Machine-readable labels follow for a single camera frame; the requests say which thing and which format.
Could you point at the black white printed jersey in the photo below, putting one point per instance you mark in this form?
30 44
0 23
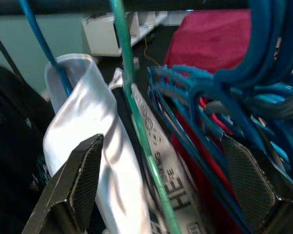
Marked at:
158 146

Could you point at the white satin garment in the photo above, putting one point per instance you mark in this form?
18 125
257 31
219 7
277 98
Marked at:
88 109

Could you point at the red plastic hanger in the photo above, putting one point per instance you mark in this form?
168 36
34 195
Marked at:
219 122

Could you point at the teal green plastic hanger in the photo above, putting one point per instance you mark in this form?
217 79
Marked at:
126 61

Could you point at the black clothes rack post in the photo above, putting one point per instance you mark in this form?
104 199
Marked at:
5 51

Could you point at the black clothes rack rail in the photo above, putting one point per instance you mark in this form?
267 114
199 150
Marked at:
68 6

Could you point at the white shelf unit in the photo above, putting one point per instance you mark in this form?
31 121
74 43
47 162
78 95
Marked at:
102 36

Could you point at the red garment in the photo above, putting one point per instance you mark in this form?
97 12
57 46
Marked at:
210 41

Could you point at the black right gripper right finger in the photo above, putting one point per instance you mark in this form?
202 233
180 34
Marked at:
249 185

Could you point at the black garment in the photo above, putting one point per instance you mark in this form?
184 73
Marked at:
9 158

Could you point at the blue plastic hanger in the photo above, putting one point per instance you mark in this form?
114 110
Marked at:
266 100
175 73
40 36
266 36

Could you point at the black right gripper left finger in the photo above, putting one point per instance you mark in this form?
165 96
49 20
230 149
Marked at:
80 185

